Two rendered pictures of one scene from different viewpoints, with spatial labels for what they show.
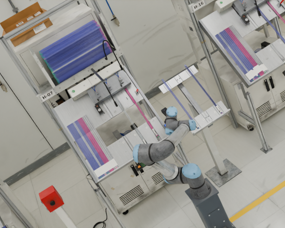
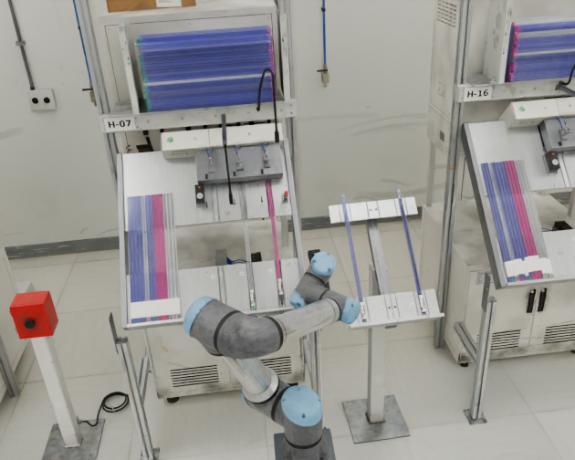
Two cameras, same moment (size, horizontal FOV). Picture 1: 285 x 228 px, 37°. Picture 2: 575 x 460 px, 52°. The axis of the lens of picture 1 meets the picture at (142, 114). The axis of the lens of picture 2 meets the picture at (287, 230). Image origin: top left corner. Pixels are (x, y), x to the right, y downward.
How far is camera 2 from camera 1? 117 cm
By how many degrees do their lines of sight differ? 4
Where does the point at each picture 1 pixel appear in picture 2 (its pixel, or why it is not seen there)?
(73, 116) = (149, 184)
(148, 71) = (339, 183)
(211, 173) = (355, 408)
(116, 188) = (172, 352)
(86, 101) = (186, 170)
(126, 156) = not seen: hidden behind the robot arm
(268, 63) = (559, 262)
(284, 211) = not seen: outside the picture
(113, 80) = (252, 155)
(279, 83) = (555, 308)
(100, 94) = (216, 168)
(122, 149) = (203, 288)
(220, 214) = not seen: outside the picture
